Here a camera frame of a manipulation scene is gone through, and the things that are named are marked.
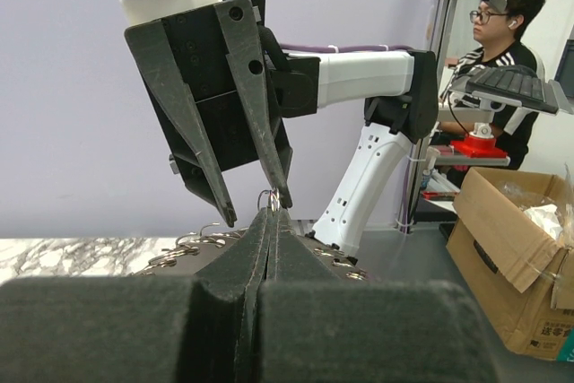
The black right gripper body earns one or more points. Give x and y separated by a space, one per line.
197 43

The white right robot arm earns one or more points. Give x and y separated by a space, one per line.
398 90

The metal disc with key rings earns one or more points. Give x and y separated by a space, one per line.
202 248

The black keyboard on tray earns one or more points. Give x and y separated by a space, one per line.
496 87

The brown cardboard box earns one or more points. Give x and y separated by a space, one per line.
513 245

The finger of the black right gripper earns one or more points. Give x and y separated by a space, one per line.
247 66
190 145

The red plastic mount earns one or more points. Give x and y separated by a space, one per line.
479 144

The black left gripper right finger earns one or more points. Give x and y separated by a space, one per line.
317 322

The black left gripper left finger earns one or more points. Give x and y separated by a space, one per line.
141 328

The seated person with glasses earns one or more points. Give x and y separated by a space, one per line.
499 34

